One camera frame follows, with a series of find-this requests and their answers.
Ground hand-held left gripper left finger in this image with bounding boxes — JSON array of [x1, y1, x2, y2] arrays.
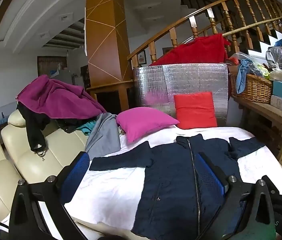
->
[[9, 151, 90, 240]]

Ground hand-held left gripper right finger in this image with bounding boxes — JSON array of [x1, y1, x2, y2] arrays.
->
[[195, 151, 282, 240]]

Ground navy zip jacket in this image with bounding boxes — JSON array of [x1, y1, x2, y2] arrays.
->
[[89, 134, 267, 238]]

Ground teal garment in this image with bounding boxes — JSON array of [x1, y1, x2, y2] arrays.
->
[[77, 121, 97, 136]]

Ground grey garment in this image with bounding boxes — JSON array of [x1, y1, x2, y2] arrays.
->
[[85, 112, 121, 154]]

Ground cream leather sofa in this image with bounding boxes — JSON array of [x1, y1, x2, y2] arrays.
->
[[0, 110, 91, 230]]

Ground black garment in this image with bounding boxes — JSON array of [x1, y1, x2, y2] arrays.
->
[[17, 102, 64, 153]]

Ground red pillow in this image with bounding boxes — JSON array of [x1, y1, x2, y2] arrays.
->
[[173, 92, 218, 130]]

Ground purple fleece garment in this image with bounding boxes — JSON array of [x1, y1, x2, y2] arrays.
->
[[17, 75, 108, 120]]

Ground magenta pillow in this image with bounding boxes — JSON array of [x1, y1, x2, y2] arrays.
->
[[116, 107, 180, 143]]

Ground wooden side table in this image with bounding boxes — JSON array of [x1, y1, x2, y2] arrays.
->
[[231, 94, 282, 172]]

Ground wicker basket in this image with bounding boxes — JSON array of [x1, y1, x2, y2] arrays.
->
[[230, 72, 274, 104]]

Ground silver foil insulation panel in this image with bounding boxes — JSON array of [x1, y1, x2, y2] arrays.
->
[[133, 62, 229, 128]]

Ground blue cloth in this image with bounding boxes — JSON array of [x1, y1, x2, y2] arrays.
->
[[236, 59, 256, 92]]

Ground red blanket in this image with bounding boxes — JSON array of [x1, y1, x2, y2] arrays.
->
[[150, 34, 232, 67]]

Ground dark plastic bag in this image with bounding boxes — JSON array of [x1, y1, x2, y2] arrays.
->
[[266, 46, 282, 70]]

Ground wooden stair railing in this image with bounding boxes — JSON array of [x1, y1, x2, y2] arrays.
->
[[127, 0, 282, 68]]

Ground framed wall picture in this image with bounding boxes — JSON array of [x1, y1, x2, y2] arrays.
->
[[137, 51, 147, 65]]

